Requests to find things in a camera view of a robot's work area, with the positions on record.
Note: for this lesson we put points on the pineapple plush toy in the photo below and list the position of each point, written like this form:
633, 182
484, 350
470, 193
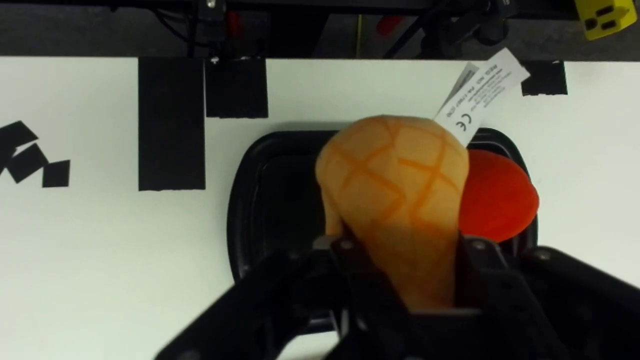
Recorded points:
392, 200

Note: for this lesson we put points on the yellow block clamp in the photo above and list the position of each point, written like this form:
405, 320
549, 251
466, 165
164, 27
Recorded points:
604, 14

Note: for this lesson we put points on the short black tape strip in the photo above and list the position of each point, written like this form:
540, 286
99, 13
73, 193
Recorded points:
237, 90
544, 79

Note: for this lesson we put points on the black frying pan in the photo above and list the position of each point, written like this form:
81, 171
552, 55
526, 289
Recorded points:
280, 200

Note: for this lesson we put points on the red tomato plush toy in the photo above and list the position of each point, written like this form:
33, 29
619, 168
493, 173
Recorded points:
501, 196

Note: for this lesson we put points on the black table edge rail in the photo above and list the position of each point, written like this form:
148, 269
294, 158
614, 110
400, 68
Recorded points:
100, 31

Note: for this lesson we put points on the long black tape strip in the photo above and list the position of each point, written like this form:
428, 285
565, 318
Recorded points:
171, 127

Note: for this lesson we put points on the small black tape piece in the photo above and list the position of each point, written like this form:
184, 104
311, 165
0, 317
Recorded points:
26, 163
16, 138
57, 174

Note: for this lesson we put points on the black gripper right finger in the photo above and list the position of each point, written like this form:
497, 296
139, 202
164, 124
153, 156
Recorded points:
573, 307

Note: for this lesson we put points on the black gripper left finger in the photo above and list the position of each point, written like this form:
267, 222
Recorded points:
267, 300

